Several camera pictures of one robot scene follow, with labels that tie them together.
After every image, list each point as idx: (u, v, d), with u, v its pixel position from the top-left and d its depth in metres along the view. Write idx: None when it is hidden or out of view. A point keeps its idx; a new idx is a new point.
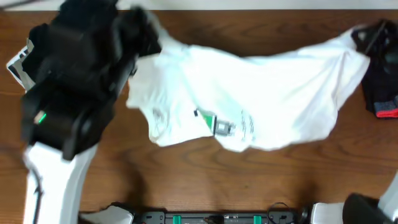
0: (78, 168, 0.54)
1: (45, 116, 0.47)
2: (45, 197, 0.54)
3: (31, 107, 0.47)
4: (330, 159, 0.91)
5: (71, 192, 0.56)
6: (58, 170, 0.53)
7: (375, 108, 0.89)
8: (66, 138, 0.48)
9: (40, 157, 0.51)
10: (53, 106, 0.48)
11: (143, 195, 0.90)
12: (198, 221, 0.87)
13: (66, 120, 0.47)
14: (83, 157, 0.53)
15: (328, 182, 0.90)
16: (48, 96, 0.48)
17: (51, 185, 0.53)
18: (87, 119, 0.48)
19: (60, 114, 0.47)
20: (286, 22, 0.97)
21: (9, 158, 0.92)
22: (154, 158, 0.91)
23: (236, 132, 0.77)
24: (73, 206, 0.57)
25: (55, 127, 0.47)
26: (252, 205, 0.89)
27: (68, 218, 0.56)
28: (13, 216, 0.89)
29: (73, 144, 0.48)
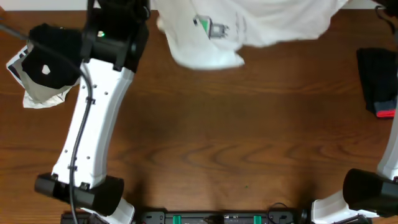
0: (123, 84, 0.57)
1: (105, 35, 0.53)
2: (94, 106, 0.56)
3: (89, 30, 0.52)
4: (331, 158, 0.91)
5: (114, 106, 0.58)
6: (109, 78, 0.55)
7: (375, 108, 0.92)
8: (124, 54, 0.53)
9: (96, 66, 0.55)
10: (110, 28, 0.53)
11: (142, 195, 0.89)
12: (198, 221, 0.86)
13: (119, 42, 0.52)
14: (127, 72, 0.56)
15: (329, 180, 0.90)
16: (98, 21, 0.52)
17: (101, 94, 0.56)
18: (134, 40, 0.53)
19: (117, 37, 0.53)
20: None
21: (9, 156, 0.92)
22: (155, 157, 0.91)
23: (230, 33, 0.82)
24: (111, 123, 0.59)
25: (109, 47, 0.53)
26: (252, 205, 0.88)
27: (106, 133, 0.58)
28: (10, 214, 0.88)
29: (125, 61, 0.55)
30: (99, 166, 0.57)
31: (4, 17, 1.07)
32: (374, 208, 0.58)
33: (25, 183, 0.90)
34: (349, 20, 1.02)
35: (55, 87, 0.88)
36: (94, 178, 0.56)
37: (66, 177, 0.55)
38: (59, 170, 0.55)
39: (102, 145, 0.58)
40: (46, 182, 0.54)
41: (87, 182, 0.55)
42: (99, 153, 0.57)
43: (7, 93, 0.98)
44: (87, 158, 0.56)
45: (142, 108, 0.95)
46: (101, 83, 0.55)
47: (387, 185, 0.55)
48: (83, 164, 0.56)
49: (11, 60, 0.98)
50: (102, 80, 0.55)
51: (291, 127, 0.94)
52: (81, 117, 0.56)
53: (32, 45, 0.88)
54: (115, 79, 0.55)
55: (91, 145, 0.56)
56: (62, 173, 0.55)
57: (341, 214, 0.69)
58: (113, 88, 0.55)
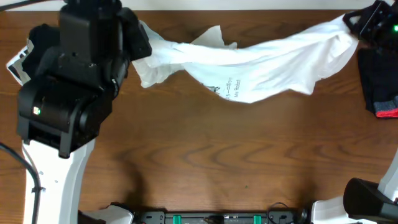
0: (74, 167, 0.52)
1: (41, 111, 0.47)
2: (44, 193, 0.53)
3: (27, 101, 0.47)
4: (331, 158, 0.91)
5: (71, 186, 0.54)
6: (55, 168, 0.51)
7: (375, 108, 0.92)
8: (67, 128, 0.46)
9: (38, 150, 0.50)
10: (50, 99, 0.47)
11: (143, 195, 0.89)
12: (198, 221, 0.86)
13: (63, 114, 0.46)
14: (78, 153, 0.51)
15: (328, 181, 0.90)
16: (45, 88, 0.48)
17: (50, 183, 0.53)
18: (83, 111, 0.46)
19: (59, 111, 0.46)
20: (285, 21, 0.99)
21: (9, 157, 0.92)
22: (155, 158, 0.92)
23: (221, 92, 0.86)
24: (71, 206, 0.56)
25: (52, 122, 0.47)
26: (252, 205, 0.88)
27: (65, 214, 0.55)
28: (11, 214, 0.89)
29: (67, 138, 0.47)
30: None
31: (2, 17, 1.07)
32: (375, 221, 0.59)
33: (26, 184, 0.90)
34: None
35: None
36: None
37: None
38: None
39: None
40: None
41: None
42: None
43: (9, 93, 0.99)
44: None
45: (142, 109, 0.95)
46: (46, 172, 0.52)
47: (388, 206, 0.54)
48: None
49: (11, 60, 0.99)
50: (50, 168, 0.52)
51: (290, 127, 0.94)
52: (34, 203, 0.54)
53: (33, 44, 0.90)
54: (65, 169, 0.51)
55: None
56: None
57: (341, 219, 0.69)
58: (62, 177, 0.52)
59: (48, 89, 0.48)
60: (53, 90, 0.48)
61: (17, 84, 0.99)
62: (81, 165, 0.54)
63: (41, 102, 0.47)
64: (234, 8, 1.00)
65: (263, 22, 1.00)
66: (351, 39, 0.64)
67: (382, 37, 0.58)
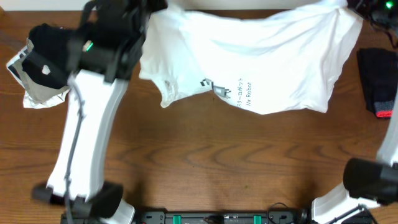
0: (114, 99, 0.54)
1: (90, 47, 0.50)
2: (85, 121, 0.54)
3: (76, 40, 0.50)
4: (331, 158, 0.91)
5: (108, 119, 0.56)
6: (99, 93, 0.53)
7: (375, 108, 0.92)
8: (114, 62, 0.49)
9: (86, 79, 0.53)
10: (99, 38, 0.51)
11: (142, 195, 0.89)
12: (198, 221, 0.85)
13: (108, 54, 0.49)
14: (119, 86, 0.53)
15: (329, 180, 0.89)
16: (90, 33, 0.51)
17: (91, 111, 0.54)
18: (125, 50, 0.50)
19: (104, 50, 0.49)
20: None
21: (9, 156, 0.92)
22: (155, 157, 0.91)
23: (232, 96, 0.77)
24: (104, 140, 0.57)
25: (97, 56, 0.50)
26: (252, 205, 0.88)
27: (99, 148, 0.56)
28: (9, 214, 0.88)
29: (111, 71, 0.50)
30: (94, 180, 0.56)
31: (3, 17, 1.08)
32: (377, 196, 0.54)
33: (25, 184, 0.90)
34: None
35: (55, 86, 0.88)
36: (91, 190, 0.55)
37: (62, 186, 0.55)
38: (54, 183, 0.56)
39: (96, 162, 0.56)
40: (42, 195, 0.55)
41: (83, 194, 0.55)
42: (94, 169, 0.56)
43: (9, 93, 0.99)
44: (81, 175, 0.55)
45: (142, 108, 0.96)
46: (90, 100, 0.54)
47: (387, 170, 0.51)
48: (78, 177, 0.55)
49: (11, 60, 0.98)
50: (94, 95, 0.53)
51: (291, 127, 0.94)
52: (73, 132, 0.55)
53: (33, 45, 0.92)
54: (106, 97, 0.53)
55: (85, 160, 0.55)
56: (57, 186, 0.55)
57: (342, 206, 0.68)
58: (104, 102, 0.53)
59: (97, 28, 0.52)
60: (101, 30, 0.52)
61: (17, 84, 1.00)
62: (118, 98, 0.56)
63: (92, 38, 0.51)
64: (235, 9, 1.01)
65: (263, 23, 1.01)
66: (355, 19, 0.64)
67: (375, 11, 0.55)
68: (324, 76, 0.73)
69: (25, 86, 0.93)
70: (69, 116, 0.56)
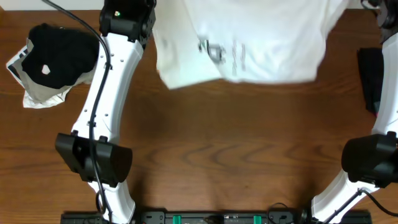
0: (135, 56, 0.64)
1: (120, 14, 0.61)
2: (111, 71, 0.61)
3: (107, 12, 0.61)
4: (331, 158, 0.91)
5: (128, 73, 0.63)
6: (124, 48, 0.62)
7: (375, 108, 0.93)
8: (137, 27, 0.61)
9: (113, 38, 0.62)
10: (125, 10, 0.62)
11: (142, 195, 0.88)
12: (198, 221, 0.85)
13: (131, 23, 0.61)
14: (138, 45, 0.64)
15: (330, 181, 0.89)
16: (117, 4, 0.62)
17: (117, 62, 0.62)
18: (145, 20, 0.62)
19: (129, 20, 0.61)
20: None
21: (9, 156, 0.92)
22: (155, 157, 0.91)
23: (227, 56, 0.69)
24: (125, 90, 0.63)
25: (124, 25, 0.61)
26: (252, 205, 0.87)
27: (120, 95, 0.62)
28: (7, 214, 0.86)
29: (134, 38, 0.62)
30: (115, 126, 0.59)
31: (3, 16, 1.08)
32: (372, 175, 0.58)
33: (24, 183, 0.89)
34: (348, 19, 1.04)
35: (55, 87, 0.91)
36: (112, 132, 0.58)
37: (86, 133, 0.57)
38: (79, 127, 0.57)
39: (118, 109, 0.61)
40: (66, 139, 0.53)
41: (105, 135, 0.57)
42: (116, 112, 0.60)
43: (9, 93, 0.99)
44: (106, 116, 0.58)
45: (142, 107, 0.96)
46: (117, 53, 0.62)
47: (383, 137, 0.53)
48: (102, 121, 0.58)
49: (12, 60, 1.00)
50: (119, 50, 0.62)
51: (291, 127, 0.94)
52: (99, 82, 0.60)
53: (32, 45, 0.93)
54: (129, 51, 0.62)
55: (109, 104, 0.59)
56: (83, 130, 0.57)
57: (342, 196, 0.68)
58: (127, 56, 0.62)
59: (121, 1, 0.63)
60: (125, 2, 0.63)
61: (17, 84, 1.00)
62: (137, 58, 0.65)
63: (119, 10, 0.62)
64: None
65: None
66: None
67: None
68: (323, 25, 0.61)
69: (25, 86, 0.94)
70: (96, 70, 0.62)
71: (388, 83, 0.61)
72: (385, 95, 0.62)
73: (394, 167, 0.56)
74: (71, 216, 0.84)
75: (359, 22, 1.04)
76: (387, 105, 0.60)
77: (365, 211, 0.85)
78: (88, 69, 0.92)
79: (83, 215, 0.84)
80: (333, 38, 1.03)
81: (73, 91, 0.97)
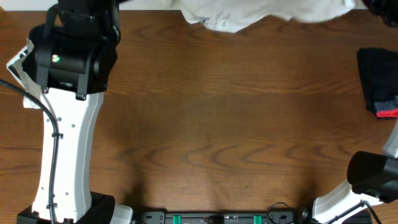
0: (90, 112, 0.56)
1: (60, 59, 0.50)
2: (62, 140, 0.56)
3: (42, 56, 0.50)
4: (331, 158, 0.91)
5: (84, 135, 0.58)
6: (73, 111, 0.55)
7: (375, 108, 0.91)
8: (85, 69, 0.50)
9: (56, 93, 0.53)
10: (67, 51, 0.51)
11: (142, 195, 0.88)
12: (198, 221, 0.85)
13: (79, 63, 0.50)
14: (93, 97, 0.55)
15: (330, 182, 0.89)
16: (57, 44, 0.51)
17: (68, 128, 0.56)
18: (95, 59, 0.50)
19: (74, 62, 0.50)
20: (286, 21, 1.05)
21: (9, 157, 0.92)
22: (155, 157, 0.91)
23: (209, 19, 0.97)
24: (84, 154, 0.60)
25: (69, 71, 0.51)
26: (252, 205, 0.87)
27: (79, 163, 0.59)
28: (8, 214, 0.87)
29: (85, 81, 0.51)
30: (79, 197, 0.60)
31: (4, 17, 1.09)
32: (379, 191, 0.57)
33: (25, 183, 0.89)
34: (349, 18, 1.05)
35: None
36: (77, 212, 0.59)
37: (46, 213, 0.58)
38: (38, 208, 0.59)
39: (79, 178, 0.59)
40: (28, 222, 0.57)
41: (69, 216, 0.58)
42: (78, 183, 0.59)
43: (9, 93, 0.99)
44: (66, 194, 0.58)
45: (142, 108, 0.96)
46: (65, 117, 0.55)
47: (391, 161, 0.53)
48: (61, 198, 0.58)
49: (11, 60, 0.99)
50: (66, 112, 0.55)
51: (291, 127, 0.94)
52: (50, 154, 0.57)
53: (33, 45, 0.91)
54: (81, 111, 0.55)
55: (66, 181, 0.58)
56: (42, 211, 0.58)
57: (344, 204, 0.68)
58: (78, 121, 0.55)
59: (61, 40, 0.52)
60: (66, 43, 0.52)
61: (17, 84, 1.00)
62: (93, 113, 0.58)
63: (57, 52, 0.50)
64: None
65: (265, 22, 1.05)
66: None
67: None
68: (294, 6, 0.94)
69: (25, 85, 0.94)
70: (45, 137, 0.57)
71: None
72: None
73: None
74: None
75: (359, 22, 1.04)
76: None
77: (365, 211, 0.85)
78: None
79: None
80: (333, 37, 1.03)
81: None
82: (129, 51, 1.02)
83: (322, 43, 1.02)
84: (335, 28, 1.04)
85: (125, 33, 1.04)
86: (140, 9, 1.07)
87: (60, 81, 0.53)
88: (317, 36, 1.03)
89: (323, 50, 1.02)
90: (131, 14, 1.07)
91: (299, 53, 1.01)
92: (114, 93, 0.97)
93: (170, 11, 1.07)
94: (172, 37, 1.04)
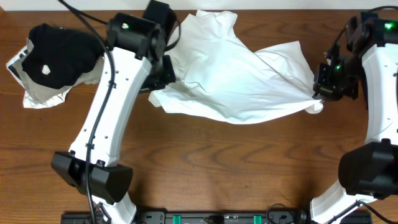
0: (142, 73, 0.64)
1: (129, 27, 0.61)
2: (115, 90, 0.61)
3: (116, 23, 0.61)
4: (331, 158, 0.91)
5: (133, 91, 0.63)
6: (131, 66, 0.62)
7: None
8: (148, 40, 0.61)
9: (118, 53, 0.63)
10: (135, 23, 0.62)
11: (142, 195, 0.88)
12: (198, 221, 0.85)
13: (140, 35, 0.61)
14: (147, 62, 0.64)
15: (329, 181, 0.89)
16: (128, 18, 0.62)
17: (122, 80, 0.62)
18: (153, 36, 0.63)
19: (137, 33, 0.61)
20: (285, 22, 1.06)
21: (9, 156, 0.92)
22: (155, 157, 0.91)
23: (221, 96, 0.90)
24: (128, 110, 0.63)
25: (131, 38, 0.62)
26: (252, 205, 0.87)
27: (123, 115, 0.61)
28: (8, 214, 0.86)
29: (142, 46, 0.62)
30: (114, 147, 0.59)
31: (3, 17, 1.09)
32: (371, 189, 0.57)
33: (25, 183, 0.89)
34: (347, 20, 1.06)
35: (55, 87, 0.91)
36: (111, 157, 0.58)
37: (83, 154, 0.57)
38: (76, 148, 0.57)
39: (119, 130, 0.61)
40: (63, 159, 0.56)
41: (102, 160, 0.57)
42: (117, 133, 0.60)
43: (9, 93, 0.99)
44: (106, 137, 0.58)
45: (141, 109, 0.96)
46: (122, 71, 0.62)
47: (378, 148, 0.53)
48: (101, 142, 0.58)
49: (11, 60, 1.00)
50: (125, 68, 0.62)
51: (290, 127, 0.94)
52: (101, 99, 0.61)
53: (32, 45, 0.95)
54: (137, 68, 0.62)
55: (110, 126, 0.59)
56: (79, 152, 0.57)
57: (341, 205, 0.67)
58: (134, 74, 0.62)
59: (131, 16, 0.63)
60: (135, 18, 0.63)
61: (17, 84, 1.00)
62: (143, 77, 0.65)
63: (127, 22, 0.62)
64: (236, 9, 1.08)
65: (265, 22, 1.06)
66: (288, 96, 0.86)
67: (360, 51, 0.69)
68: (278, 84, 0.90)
69: (25, 85, 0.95)
70: (99, 85, 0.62)
71: (374, 96, 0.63)
72: (372, 111, 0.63)
73: (392, 179, 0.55)
74: (71, 216, 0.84)
75: None
76: (375, 114, 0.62)
77: (364, 211, 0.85)
78: (88, 68, 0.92)
79: (83, 215, 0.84)
80: (333, 37, 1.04)
81: (73, 91, 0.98)
82: None
83: (321, 43, 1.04)
84: (334, 30, 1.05)
85: None
86: (140, 9, 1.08)
87: (122, 45, 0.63)
88: (317, 36, 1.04)
89: (323, 50, 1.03)
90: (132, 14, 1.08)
91: None
92: None
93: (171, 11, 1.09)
94: None
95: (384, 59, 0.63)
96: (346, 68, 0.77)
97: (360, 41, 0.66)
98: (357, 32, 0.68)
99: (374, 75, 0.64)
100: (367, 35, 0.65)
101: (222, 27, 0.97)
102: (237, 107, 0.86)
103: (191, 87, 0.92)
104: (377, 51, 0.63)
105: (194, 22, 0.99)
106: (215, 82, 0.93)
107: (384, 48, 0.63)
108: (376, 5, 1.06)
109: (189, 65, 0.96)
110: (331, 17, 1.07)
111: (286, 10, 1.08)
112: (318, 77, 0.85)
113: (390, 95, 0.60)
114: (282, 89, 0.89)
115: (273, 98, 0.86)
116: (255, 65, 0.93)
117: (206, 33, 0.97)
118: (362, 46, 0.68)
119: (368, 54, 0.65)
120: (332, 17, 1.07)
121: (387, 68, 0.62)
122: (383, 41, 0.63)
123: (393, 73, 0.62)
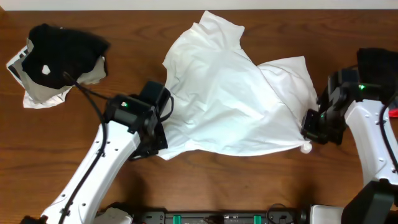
0: (132, 145, 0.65)
1: (127, 105, 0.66)
2: (102, 159, 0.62)
3: (115, 101, 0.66)
4: (331, 158, 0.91)
5: (119, 163, 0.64)
6: (122, 137, 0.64)
7: None
8: (141, 119, 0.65)
9: (114, 126, 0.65)
10: (133, 104, 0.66)
11: (142, 195, 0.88)
12: (198, 221, 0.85)
13: (136, 115, 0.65)
14: (137, 137, 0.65)
15: (329, 182, 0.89)
16: (127, 98, 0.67)
17: (112, 150, 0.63)
18: (148, 116, 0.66)
19: (132, 112, 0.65)
20: (286, 22, 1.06)
21: (9, 156, 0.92)
22: (155, 158, 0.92)
23: (216, 108, 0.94)
24: (110, 180, 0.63)
25: (127, 116, 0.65)
26: (252, 205, 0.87)
27: (105, 184, 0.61)
28: (8, 214, 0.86)
29: (135, 124, 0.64)
30: (89, 216, 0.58)
31: (3, 16, 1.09)
32: None
33: (25, 183, 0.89)
34: (347, 20, 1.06)
35: (55, 87, 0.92)
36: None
37: (55, 220, 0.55)
38: (49, 213, 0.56)
39: (98, 198, 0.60)
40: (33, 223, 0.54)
41: None
42: (94, 201, 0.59)
43: (9, 93, 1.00)
44: (83, 205, 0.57)
45: None
46: (114, 140, 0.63)
47: (377, 186, 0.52)
48: (77, 210, 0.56)
49: (12, 60, 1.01)
50: (117, 137, 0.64)
51: None
52: (87, 166, 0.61)
53: (32, 45, 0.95)
54: (127, 139, 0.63)
55: (90, 193, 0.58)
56: (51, 217, 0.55)
57: None
58: (124, 145, 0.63)
59: (131, 98, 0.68)
60: (135, 99, 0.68)
61: (17, 84, 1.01)
62: (132, 150, 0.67)
63: (125, 101, 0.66)
64: (236, 9, 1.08)
65: (265, 22, 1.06)
66: (280, 127, 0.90)
67: (342, 108, 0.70)
68: (274, 103, 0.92)
69: (25, 86, 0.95)
70: (88, 154, 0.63)
71: (363, 144, 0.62)
72: (365, 161, 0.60)
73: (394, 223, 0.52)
74: None
75: (357, 22, 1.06)
76: (368, 163, 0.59)
77: None
78: (89, 68, 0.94)
79: None
80: (333, 37, 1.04)
81: (73, 91, 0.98)
82: (128, 51, 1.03)
83: (322, 44, 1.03)
84: (335, 29, 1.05)
85: (125, 33, 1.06)
86: (140, 10, 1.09)
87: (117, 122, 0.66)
88: (317, 36, 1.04)
89: (323, 50, 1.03)
90: (133, 14, 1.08)
91: (300, 53, 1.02)
92: (114, 93, 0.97)
93: (171, 11, 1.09)
94: (173, 37, 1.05)
95: (364, 110, 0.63)
96: (329, 119, 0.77)
97: (339, 102, 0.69)
98: (337, 91, 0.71)
99: (359, 129, 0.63)
100: (345, 97, 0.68)
101: (226, 40, 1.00)
102: (234, 126, 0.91)
103: (189, 101, 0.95)
104: (355, 107, 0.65)
105: (203, 32, 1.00)
106: (213, 97, 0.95)
107: (362, 103, 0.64)
108: (375, 5, 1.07)
109: (188, 74, 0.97)
110: (331, 17, 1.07)
111: (286, 10, 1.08)
112: (303, 122, 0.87)
113: (377, 140, 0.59)
114: (278, 116, 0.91)
115: (267, 125, 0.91)
116: (255, 81, 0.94)
117: (213, 44, 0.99)
118: (341, 106, 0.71)
119: (349, 113, 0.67)
120: (333, 17, 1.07)
121: (368, 118, 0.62)
122: (360, 98, 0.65)
123: (375, 121, 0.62)
